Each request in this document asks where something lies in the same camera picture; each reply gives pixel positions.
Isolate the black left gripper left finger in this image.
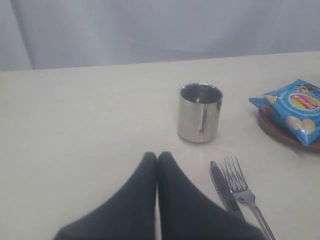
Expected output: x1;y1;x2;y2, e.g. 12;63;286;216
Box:
55;152;157;240

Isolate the grey background curtain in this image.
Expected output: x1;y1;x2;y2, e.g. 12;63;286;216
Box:
0;0;320;71

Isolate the silver metal fork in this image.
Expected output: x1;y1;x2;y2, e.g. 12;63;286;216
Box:
223;156;277;240

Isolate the dark brown round plate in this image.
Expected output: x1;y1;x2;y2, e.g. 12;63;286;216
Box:
257;110;320;153

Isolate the silver foil packet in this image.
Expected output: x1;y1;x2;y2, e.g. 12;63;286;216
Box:
177;83;223;144

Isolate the silver metal table knife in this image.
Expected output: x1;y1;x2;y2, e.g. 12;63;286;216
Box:
210;161;246;222

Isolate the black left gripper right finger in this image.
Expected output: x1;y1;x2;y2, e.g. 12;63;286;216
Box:
157;152;265;240

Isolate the blue potato chips bag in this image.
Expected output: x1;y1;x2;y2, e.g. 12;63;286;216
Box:
248;79;320;146

